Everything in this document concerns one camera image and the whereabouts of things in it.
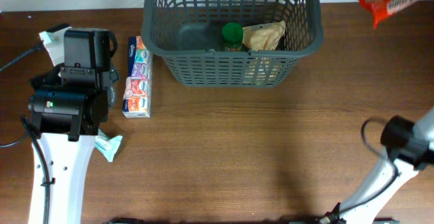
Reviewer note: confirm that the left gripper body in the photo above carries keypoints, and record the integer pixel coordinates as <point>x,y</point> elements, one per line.
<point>107,85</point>

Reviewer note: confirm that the Kleenex tissue multipack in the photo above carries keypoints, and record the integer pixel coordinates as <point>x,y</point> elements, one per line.
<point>138,84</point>

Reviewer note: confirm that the teal tissue packet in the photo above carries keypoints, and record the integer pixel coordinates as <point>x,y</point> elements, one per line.
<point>108,146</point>

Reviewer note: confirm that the grey plastic shopping basket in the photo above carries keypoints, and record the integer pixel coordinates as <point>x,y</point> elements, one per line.
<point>187,34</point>

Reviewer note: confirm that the green lid Knorr jar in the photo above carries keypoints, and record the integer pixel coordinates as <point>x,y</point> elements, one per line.
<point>232,37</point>

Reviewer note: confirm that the beige snack bag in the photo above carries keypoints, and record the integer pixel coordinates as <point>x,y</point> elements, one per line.
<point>262,71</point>

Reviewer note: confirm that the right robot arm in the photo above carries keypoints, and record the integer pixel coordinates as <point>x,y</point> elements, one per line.
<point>407,149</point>

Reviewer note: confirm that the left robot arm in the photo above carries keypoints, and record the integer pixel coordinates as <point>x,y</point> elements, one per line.
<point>69,104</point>

